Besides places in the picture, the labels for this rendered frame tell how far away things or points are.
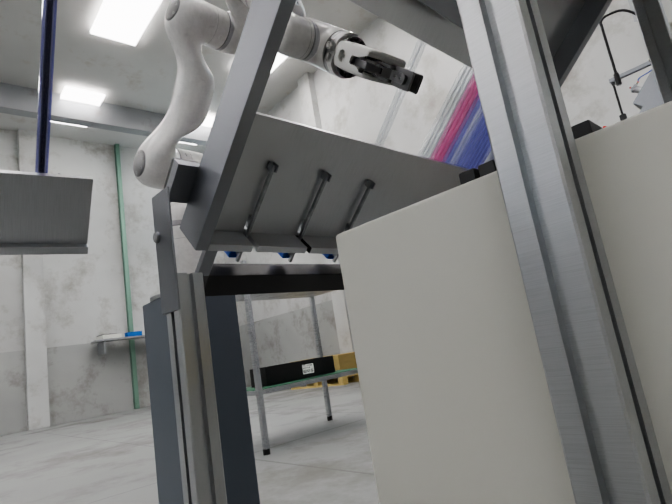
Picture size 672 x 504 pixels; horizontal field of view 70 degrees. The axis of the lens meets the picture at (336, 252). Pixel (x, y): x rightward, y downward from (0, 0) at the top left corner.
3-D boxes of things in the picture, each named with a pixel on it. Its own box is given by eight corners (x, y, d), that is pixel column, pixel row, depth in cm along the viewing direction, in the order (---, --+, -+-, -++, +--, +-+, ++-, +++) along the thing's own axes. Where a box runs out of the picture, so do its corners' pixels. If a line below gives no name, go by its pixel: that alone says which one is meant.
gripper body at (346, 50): (333, 28, 88) (374, 43, 81) (372, 42, 95) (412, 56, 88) (321, 70, 91) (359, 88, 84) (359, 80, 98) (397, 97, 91)
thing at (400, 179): (203, 234, 71) (194, 223, 73) (449, 247, 117) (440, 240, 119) (244, 113, 64) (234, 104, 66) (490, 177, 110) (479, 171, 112)
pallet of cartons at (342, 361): (381, 376, 707) (376, 348, 715) (337, 386, 652) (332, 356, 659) (330, 380, 793) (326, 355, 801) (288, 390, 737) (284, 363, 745)
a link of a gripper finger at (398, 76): (376, 58, 82) (404, 69, 78) (389, 62, 84) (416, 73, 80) (370, 77, 83) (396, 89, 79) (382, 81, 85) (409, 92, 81)
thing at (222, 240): (207, 251, 70) (188, 225, 75) (455, 257, 116) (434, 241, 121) (210, 244, 70) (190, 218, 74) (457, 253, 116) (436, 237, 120)
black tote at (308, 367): (267, 386, 292) (265, 367, 294) (251, 387, 304) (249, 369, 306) (335, 371, 332) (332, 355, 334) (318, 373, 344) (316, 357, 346)
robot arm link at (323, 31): (327, 23, 89) (362, 36, 95) (288, 9, 97) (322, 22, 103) (314, 69, 92) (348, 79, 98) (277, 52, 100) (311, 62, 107)
